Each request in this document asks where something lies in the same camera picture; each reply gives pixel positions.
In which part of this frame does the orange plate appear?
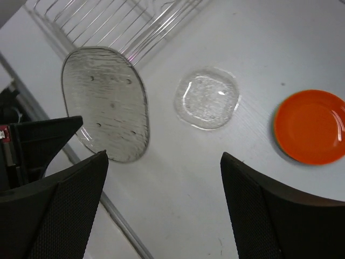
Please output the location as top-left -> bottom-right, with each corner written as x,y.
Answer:
273,90 -> 344,166

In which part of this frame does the chrome wire dish rack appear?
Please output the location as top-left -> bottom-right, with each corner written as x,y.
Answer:
24,0 -> 209,65

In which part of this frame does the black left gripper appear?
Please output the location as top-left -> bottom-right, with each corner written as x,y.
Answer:
1,87 -> 83,191

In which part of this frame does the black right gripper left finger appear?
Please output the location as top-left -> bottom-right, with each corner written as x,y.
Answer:
1,151 -> 109,258

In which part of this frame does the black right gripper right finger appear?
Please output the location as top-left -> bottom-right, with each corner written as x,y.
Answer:
220,152 -> 344,258

